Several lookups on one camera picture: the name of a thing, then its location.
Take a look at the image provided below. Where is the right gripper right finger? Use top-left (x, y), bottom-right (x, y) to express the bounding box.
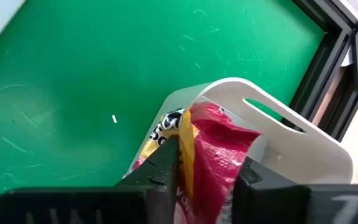
top-left (231, 156), bottom-right (310, 224)

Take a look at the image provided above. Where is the green table mat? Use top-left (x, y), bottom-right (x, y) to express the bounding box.
top-left (0, 0), bottom-right (326, 215)

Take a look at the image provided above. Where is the grey translucent plastic bin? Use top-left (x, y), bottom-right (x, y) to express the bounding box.
top-left (126, 77), bottom-right (354, 185)

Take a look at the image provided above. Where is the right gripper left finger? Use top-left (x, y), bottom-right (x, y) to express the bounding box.
top-left (116, 136), bottom-right (180, 224)

